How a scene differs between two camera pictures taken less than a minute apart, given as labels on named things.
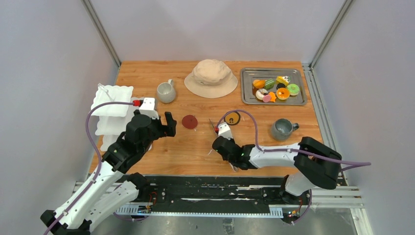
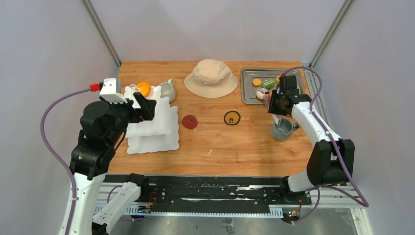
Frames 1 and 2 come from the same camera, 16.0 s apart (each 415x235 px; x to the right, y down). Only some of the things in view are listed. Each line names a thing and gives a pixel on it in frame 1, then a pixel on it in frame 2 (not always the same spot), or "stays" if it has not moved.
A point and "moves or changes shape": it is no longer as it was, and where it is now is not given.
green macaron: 269,83 stays
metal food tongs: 233,167 -> 267,99
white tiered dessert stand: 112,118 moves or changes shape
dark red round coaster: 189,121 stays
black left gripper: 165,130 -> 147,111
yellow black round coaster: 232,118 stays
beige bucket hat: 211,79 stays
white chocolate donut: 261,93 stays
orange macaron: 259,83 -> 144,88
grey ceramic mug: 282,129 stays
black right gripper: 231,140 -> 273,109
